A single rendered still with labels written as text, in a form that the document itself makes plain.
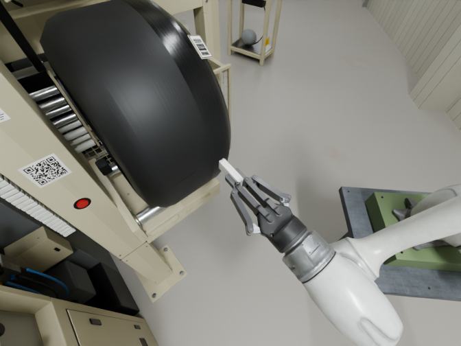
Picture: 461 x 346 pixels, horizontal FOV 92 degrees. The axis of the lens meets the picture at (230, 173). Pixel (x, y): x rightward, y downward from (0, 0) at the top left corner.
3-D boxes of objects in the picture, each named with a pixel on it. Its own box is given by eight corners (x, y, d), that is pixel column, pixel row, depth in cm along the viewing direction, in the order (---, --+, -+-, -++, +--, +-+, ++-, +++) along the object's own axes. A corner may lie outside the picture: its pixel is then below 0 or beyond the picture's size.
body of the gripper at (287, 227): (316, 224, 43) (282, 189, 47) (287, 252, 40) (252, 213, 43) (302, 234, 50) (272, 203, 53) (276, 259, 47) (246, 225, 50)
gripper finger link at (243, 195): (271, 224, 48) (267, 228, 48) (236, 188, 52) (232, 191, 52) (276, 218, 45) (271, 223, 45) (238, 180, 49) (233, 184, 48)
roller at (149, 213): (139, 226, 82) (139, 227, 78) (132, 216, 82) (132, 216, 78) (214, 176, 96) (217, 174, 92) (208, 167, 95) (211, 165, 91)
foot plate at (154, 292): (153, 303, 143) (151, 303, 141) (134, 269, 155) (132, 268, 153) (188, 274, 154) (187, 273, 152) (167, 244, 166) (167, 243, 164)
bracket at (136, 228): (141, 243, 80) (132, 233, 72) (99, 175, 98) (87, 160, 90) (150, 237, 82) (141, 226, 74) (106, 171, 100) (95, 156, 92)
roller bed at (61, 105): (54, 168, 94) (-6, 110, 70) (44, 148, 101) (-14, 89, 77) (100, 145, 102) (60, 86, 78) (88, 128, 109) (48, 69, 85)
